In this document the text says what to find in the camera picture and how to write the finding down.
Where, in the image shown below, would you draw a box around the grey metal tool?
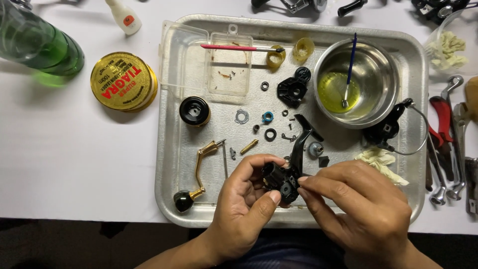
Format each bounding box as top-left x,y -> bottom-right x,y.
465,156 -> 478,216

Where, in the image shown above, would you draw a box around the steel bowl with yellow oil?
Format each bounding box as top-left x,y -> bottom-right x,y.
313,38 -> 400,130

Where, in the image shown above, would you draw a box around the person's dark blue trousers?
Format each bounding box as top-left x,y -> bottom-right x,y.
224,229 -> 352,269

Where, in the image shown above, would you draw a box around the black and gold spool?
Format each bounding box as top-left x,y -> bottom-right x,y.
179,96 -> 211,128

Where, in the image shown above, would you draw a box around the clear plastic cup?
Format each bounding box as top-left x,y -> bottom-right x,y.
423,8 -> 478,76

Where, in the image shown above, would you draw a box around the blue handled paint brush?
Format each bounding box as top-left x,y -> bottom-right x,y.
342,32 -> 358,109

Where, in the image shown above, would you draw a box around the person's left hand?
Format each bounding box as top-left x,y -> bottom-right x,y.
206,153 -> 290,255

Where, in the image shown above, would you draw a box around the black reel side cover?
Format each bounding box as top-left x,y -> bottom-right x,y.
277,76 -> 309,109

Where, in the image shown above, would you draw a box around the pale yellow cloth scraps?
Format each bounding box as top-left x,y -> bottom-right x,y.
429,31 -> 470,71

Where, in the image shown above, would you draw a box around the clear plastic hinged box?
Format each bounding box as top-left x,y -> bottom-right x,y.
159,20 -> 254,98

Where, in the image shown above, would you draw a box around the brass worm shaft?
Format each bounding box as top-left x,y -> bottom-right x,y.
240,138 -> 259,155

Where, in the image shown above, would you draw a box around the pale yellow crumpled cloth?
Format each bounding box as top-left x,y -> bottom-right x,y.
353,146 -> 410,187

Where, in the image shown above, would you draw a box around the white glue bottle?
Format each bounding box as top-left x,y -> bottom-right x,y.
105,0 -> 143,36

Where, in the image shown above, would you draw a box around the long silver combination wrench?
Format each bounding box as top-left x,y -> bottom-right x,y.
441,75 -> 467,201

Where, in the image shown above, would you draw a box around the gold reel handle black knob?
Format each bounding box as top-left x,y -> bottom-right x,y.
173,139 -> 227,214

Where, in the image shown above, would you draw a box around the thin steel shaft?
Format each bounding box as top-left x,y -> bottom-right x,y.
222,142 -> 229,179

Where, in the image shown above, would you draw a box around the red handled pliers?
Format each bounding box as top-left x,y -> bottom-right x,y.
426,96 -> 455,192

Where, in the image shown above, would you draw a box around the black rotor with bail wire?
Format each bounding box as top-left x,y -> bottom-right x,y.
362,98 -> 429,156

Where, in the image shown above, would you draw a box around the gold fishing line tin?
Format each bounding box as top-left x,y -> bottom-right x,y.
90,51 -> 158,113

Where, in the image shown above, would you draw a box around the green glass bottle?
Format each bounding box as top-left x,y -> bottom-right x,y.
0,0 -> 86,77

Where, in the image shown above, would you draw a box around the black fishing reel body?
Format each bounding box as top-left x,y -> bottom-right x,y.
261,114 -> 325,205

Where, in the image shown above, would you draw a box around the short silver wrench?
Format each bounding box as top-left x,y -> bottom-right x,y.
427,133 -> 447,206

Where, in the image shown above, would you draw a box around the silver toothed gear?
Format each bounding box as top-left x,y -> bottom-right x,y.
308,141 -> 325,159

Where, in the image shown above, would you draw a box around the silver and black fishing reel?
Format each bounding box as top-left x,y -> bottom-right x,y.
250,0 -> 329,14

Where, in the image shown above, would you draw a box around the wooden tool handle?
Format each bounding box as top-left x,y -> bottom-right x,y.
464,76 -> 478,122

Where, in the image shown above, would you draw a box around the yellow translucent plastic cap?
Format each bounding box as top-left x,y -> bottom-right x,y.
292,37 -> 315,64
266,45 -> 287,68

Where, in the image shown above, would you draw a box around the silver metal tray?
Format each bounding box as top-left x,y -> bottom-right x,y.
154,14 -> 429,228

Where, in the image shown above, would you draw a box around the red handled paint brush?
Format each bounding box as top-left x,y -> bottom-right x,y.
200,44 -> 285,54

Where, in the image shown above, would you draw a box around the person's right hand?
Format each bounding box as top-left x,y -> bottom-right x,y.
297,160 -> 412,260

